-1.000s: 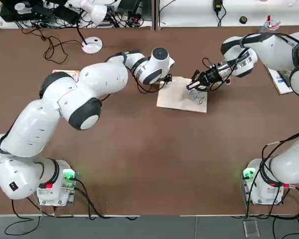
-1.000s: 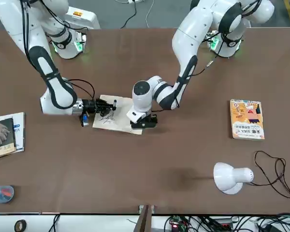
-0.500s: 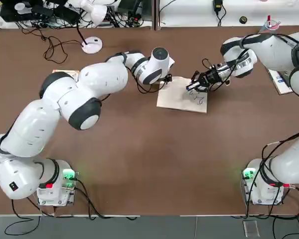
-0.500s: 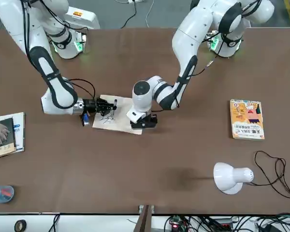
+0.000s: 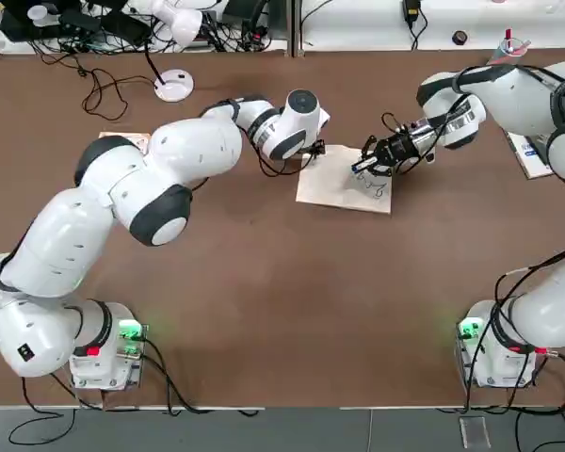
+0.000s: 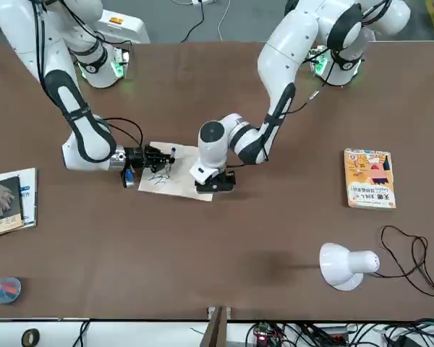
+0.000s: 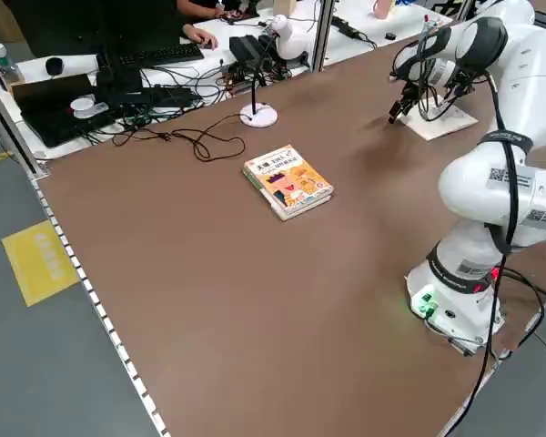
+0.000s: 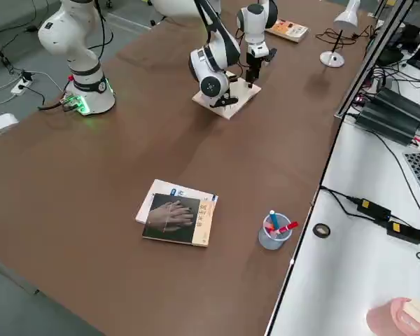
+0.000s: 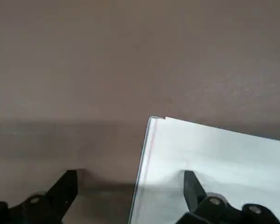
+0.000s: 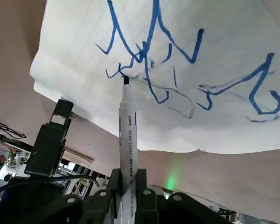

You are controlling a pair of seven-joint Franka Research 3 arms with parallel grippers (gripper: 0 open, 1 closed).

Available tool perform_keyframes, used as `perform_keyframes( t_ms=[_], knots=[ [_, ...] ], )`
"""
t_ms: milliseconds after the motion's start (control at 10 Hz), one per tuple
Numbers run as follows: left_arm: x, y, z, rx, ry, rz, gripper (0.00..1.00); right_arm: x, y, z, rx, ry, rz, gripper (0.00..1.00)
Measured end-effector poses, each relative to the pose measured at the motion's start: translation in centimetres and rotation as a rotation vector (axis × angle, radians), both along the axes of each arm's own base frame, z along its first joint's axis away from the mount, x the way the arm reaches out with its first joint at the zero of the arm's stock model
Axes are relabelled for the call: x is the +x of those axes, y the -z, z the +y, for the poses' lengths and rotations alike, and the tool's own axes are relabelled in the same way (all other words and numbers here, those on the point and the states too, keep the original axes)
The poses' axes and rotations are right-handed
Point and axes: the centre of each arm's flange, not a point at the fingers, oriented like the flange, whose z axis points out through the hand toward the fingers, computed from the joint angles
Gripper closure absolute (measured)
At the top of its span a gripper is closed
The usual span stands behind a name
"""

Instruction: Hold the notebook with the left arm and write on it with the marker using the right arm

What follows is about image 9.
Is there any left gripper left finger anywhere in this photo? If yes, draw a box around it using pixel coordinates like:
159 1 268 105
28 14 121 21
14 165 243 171
0 169 78 224

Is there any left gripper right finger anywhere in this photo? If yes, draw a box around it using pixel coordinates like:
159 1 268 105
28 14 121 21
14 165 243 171
177 170 280 224

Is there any white scribbled notebook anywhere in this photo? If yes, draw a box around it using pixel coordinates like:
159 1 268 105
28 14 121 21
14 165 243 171
128 116 280 224

